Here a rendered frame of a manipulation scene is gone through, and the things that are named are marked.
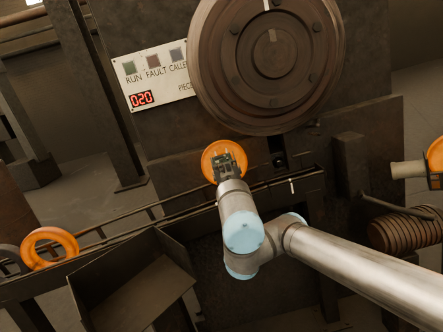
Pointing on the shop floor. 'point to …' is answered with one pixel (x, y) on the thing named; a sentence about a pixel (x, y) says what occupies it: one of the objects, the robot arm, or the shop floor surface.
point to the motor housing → (404, 246)
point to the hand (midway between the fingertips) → (222, 157)
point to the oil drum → (14, 211)
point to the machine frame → (389, 142)
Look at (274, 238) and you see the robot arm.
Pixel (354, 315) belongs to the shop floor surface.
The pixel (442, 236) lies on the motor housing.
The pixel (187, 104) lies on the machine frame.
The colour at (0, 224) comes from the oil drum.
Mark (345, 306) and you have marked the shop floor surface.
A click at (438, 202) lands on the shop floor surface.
